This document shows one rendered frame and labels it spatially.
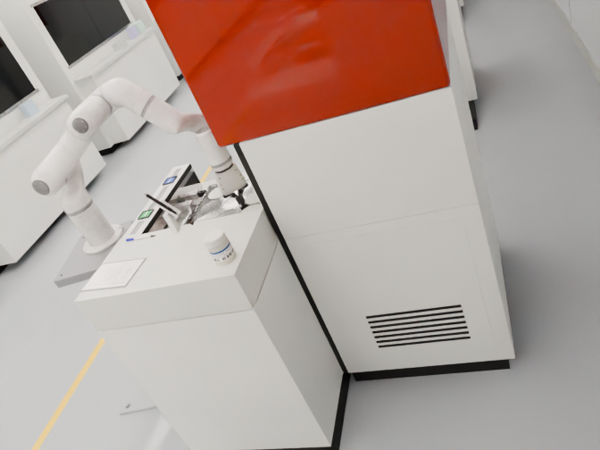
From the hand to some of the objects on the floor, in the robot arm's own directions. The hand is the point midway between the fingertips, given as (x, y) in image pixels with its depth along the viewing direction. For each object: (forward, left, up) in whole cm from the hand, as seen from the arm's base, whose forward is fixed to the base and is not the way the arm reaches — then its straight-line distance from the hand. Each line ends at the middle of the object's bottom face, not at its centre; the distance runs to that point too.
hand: (240, 200), depth 213 cm
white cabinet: (-15, -8, -92) cm, 94 cm away
